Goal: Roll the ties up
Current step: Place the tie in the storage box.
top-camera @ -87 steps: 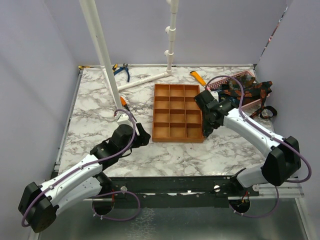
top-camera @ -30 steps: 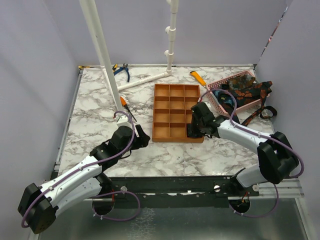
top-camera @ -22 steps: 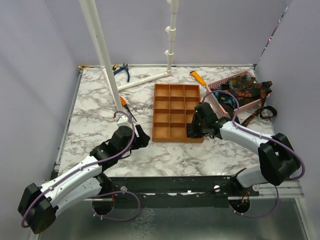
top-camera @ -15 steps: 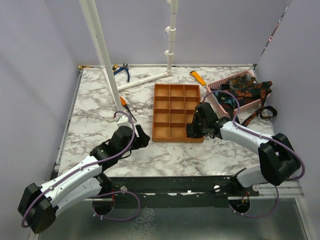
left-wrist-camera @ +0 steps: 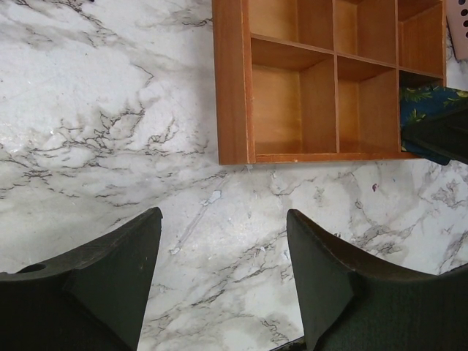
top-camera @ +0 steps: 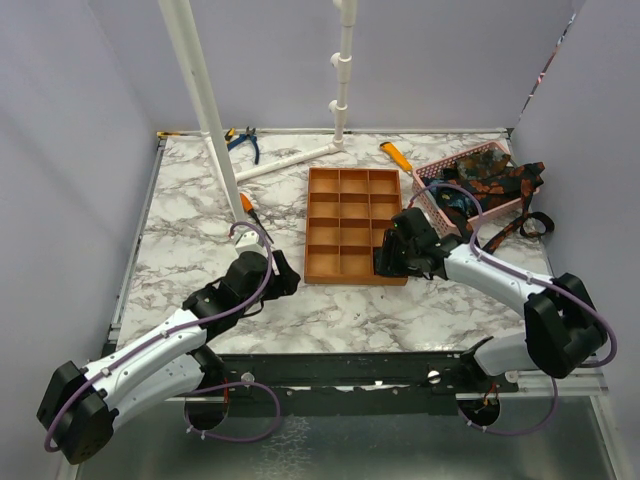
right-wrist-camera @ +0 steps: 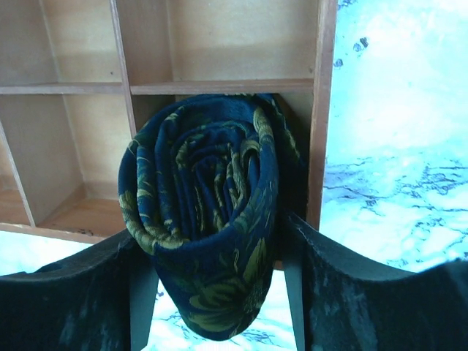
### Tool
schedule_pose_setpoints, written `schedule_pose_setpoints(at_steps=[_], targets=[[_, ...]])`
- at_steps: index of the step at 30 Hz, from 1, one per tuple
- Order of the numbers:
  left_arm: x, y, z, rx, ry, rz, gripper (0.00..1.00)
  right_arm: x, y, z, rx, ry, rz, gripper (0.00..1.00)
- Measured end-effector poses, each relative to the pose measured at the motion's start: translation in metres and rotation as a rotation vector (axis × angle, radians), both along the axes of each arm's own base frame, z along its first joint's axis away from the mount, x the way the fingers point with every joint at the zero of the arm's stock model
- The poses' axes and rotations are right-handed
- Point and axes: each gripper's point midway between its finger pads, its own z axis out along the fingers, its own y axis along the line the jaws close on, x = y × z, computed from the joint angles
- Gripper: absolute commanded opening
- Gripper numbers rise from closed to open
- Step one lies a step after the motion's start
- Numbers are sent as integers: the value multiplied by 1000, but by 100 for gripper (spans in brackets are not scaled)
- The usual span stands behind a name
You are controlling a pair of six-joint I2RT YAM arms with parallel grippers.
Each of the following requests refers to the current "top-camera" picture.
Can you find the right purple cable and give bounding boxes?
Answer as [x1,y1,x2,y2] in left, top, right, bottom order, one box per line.
[404,182,619,435]

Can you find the orange handled screwdriver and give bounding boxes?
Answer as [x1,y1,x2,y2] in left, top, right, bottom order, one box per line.
[240,193,274,244]

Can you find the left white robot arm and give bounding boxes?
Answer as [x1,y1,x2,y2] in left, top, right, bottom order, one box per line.
[36,250,301,464]

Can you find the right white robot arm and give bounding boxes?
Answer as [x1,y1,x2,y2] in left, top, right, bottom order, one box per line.
[373,207,609,391]

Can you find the yellow handled cutter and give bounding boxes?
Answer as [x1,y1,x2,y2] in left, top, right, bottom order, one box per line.
[224,128,236,143]

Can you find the wooden compartment tray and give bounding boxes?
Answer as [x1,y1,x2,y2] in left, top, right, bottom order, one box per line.
[304,167,407,286]

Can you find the blue floral tie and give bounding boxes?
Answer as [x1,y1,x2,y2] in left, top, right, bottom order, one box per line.
[421,177,477,218]

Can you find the black orange floral tie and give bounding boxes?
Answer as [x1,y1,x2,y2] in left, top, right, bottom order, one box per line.
[440,162,555,254]

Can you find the black metal base rail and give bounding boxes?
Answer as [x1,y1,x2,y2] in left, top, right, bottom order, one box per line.
[99,349,576,419]

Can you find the yellow black tool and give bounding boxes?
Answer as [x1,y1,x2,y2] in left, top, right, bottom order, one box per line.
[156,131,190,138]

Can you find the pink perforated plastic basket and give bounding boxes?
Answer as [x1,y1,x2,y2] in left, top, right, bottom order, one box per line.
[412,141,544,235]

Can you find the yellow utility knife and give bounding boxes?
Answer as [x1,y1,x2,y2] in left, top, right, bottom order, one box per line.
[379,141,413,174]

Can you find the dark paisley tie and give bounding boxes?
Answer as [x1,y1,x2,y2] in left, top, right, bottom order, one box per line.
[455,148,511,180]

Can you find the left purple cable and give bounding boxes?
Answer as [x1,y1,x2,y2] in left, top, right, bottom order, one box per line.
[43,220,282,452]

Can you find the blue handled pliers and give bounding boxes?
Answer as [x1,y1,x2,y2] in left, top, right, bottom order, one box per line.
[225,126,261,166]

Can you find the white pvc pipe frame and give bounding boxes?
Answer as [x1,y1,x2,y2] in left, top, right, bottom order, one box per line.
[159,1,358,220]

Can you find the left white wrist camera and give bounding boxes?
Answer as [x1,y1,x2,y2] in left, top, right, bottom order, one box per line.
[234,229,266,256]

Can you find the purple cable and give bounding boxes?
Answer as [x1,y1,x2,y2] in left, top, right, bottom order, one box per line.
[43,220,282,452]
[404,182,619,435]

